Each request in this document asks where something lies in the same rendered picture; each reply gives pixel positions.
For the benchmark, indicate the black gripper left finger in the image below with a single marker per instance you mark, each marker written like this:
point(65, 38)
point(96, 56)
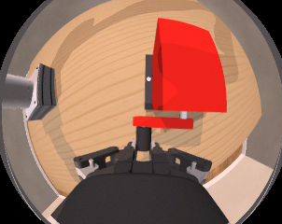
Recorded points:
point(122, 158)

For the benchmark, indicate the red box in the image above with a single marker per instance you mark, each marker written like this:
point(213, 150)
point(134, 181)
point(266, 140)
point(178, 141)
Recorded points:
point(187, 76)

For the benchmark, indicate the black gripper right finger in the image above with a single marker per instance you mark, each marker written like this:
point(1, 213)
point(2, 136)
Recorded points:
point(161, 161)

